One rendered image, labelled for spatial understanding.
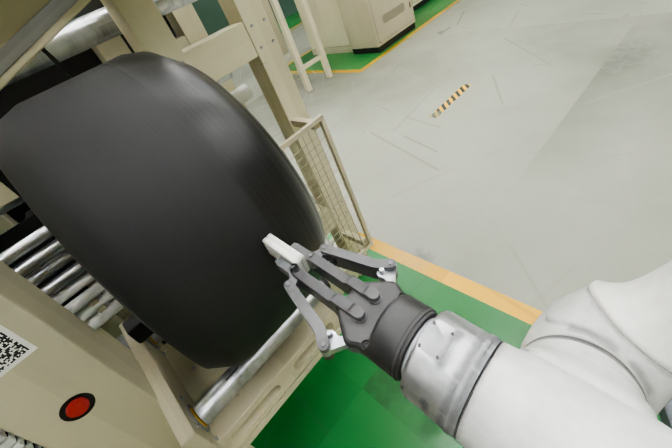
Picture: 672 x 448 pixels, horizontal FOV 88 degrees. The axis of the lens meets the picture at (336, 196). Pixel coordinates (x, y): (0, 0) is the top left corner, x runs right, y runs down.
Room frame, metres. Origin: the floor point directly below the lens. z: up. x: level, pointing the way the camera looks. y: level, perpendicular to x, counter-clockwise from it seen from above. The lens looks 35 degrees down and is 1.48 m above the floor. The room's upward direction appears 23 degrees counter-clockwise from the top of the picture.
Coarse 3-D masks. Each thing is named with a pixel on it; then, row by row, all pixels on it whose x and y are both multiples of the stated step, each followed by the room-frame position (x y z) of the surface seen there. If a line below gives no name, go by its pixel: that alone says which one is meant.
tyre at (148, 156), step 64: (128, 64) 0.57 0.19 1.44; (0, 128) 0.51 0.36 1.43; (64, 128) 0.45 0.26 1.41; (128, 128) 0.45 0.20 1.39; (192, 128) 0.45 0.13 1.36; (256, 128) 0.48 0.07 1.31; (64, 192) 0.38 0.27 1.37; (128, 192) 0.38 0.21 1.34; (192, 192) 0.39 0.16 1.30; (256, 192) 0.40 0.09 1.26; (128, 256) 0.34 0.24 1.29; (192, 256) 0.34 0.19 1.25; (256, 256) 0.37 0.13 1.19; (192, 320) 0.31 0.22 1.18; (256, 320) 0.34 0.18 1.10
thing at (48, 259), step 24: (0, 240) 0.81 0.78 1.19; (24, 240) 0.74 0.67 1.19; (48, 240) 0.85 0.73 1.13; (24, 264) 0.71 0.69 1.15; (48, 264) 0.74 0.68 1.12; (72, 264) 0.84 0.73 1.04; (48, 288) 0.70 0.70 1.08; (72, 288) 0.73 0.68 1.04; (96, 288) 0.74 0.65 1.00; (72, 312) 0.70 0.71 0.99
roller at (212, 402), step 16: (288, 320) 0.47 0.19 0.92; (272, 336) 0.45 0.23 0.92; (256, 352) 0.43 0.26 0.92; (272, 352) 0.43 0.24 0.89; (240, 368) 0.41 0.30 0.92; (256, 368) 0.41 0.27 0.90; (224, 384) 0.39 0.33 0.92; (240, 384) 0.39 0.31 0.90; (208, 400) 0.38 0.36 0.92; (224, 400) 0.37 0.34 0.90; (208, 416) 0.36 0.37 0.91
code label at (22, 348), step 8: (0, 328) 0.38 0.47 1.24; (0, 336) 0.38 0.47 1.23; (8, 336) 0.38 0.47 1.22; (16, 336) 0.38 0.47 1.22; (0, 344) 0.37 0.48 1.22; (8, 344) 0.37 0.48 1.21; (16, 344) 0.38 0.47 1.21; (24, 344) 0.38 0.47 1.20; (32, 344) 0.38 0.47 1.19; (0, 352) 0.37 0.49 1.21; (8, 352) 0.37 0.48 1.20; (16, 352) 0.37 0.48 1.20; (24, 352) 0.38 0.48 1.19; (0, 360) 0.36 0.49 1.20; (8, 360) 0.37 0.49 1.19; (16, 360) 0.37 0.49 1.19; (0, 368) 0.36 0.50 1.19; (8, 368) 0.36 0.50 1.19; (0, 376) 0.36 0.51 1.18
